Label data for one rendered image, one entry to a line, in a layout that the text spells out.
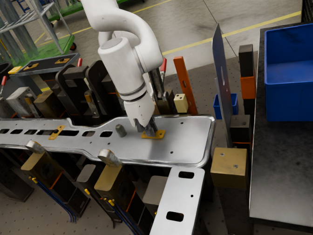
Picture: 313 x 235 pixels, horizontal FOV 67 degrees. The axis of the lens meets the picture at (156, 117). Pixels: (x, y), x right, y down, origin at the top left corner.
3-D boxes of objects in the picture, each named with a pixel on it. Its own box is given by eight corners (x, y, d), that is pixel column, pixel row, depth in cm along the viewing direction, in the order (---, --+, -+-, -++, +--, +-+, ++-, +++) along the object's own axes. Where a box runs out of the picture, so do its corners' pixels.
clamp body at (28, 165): (66, 222, 104) (12, 176, 82) (81, 197, 111) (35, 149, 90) (78, 224, 101) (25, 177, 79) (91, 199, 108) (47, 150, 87)
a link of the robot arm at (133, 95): (125, 76, 74) (128, 84, 76) (112, 94, 68) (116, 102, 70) (148, 74, 70) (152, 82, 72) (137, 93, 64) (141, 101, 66)
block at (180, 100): (194, 163, 105) (173, 100, 82) (196, 157, 107) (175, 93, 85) (202, 164, 103) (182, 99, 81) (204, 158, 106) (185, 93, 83)
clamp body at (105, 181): (132, 247, 86) (86, 197, 65) (144, 216, 94) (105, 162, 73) (148, 252, 83) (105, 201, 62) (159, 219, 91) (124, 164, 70)
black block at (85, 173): (108, 228, 95) (70, 188, 77) (119, 205, 102) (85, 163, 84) (119, 231, 93) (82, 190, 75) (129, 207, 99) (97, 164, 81)
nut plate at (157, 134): (140, 138, 82) (139, 135, 82) (144, 130, 85) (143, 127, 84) (162, 138, 79) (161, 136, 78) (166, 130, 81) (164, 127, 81)
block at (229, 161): (227, 235, 79) (209, 172, 57) (230, 213, 84) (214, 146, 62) (253, 241, 76) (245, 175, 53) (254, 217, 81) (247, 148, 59)
